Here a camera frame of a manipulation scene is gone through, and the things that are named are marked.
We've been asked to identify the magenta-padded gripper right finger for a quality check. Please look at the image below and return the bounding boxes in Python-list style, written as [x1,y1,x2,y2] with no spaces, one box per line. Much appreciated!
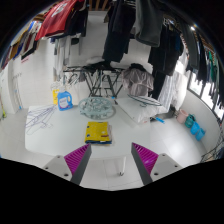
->
[130,142,184,186]

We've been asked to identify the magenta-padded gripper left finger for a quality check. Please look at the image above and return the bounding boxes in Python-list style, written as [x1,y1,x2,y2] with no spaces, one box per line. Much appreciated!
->
[42,143,93,186]

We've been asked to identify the teal bucket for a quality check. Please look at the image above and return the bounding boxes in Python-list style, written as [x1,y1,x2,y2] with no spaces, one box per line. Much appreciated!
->
[184,113,197,129]

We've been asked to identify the black folding drying rack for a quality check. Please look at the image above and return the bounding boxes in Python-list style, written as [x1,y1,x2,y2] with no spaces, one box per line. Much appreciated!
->
[63,60,126,98]

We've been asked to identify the purple wire hangers pile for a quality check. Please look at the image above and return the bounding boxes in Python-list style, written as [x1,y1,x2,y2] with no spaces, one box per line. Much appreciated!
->
[24,104,58,136]

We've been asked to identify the green clothes hanger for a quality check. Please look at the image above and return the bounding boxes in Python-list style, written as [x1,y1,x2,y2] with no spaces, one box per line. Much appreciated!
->
[127,93,163,108]

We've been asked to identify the white pillow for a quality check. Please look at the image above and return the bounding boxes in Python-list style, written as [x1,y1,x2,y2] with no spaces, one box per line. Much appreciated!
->
[116,95,168,124]

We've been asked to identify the yellow blue smiley towel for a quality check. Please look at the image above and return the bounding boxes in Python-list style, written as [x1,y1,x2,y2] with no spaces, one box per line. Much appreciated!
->
[84,121,113,145]

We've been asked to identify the pink bucket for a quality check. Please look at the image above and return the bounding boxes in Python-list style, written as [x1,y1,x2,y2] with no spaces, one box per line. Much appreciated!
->
[175,108,190,125]

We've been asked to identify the grey garment on rack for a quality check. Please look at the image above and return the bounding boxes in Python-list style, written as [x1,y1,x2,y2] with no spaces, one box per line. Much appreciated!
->
[120,63,155,98]

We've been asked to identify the dark hanging clothes row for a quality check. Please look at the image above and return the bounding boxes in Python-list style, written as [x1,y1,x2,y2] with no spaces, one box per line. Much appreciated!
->
[101,0,224,113]

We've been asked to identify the blue detergent bottle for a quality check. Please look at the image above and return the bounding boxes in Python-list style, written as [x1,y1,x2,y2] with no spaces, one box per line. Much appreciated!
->
[56,90,74,112]

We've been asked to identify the pale blue round peg hanger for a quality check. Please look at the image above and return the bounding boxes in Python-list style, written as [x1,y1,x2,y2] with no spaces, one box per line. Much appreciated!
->
[77,96,116,120]

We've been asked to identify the white wire hangers bunch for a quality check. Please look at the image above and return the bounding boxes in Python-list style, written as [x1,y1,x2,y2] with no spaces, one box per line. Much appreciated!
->
[49,79,69,92]

